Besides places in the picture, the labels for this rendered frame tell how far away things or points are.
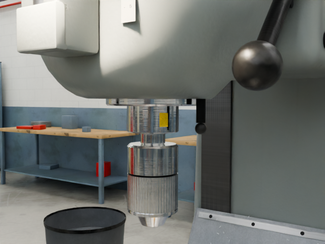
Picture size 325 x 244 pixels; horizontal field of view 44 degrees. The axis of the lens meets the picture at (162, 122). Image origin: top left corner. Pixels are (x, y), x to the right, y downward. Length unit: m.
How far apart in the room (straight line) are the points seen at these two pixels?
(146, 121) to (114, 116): 5.62
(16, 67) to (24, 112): 0.84
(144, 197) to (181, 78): 0.12
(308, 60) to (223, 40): 0.14
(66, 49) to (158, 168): 0.14
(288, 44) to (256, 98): 0.31
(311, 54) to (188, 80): 0.16
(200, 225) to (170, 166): 0.43
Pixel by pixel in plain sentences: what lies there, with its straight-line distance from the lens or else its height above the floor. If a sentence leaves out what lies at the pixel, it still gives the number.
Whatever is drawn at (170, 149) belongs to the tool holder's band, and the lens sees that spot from 0.35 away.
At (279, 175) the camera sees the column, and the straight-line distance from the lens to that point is 0.71.
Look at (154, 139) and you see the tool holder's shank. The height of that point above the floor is 1.27.
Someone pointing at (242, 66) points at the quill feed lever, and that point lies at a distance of 0.24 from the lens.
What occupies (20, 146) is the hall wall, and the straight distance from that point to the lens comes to 7.67.
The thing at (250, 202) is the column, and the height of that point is 1.13.
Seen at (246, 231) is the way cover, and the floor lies 1.08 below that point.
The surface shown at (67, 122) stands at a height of 0.98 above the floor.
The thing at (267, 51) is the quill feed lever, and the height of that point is 1.34.
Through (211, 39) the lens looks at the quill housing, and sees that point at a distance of 0.29.
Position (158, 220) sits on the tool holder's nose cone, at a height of 1.20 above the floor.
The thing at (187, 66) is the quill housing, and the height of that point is 1.33.
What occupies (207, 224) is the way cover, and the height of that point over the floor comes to 1.08.
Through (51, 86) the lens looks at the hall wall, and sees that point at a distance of 6.98.
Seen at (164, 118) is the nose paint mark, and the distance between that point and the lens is 0.35.
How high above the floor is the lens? 1.31
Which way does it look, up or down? 3 degrees down
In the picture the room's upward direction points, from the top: straight up
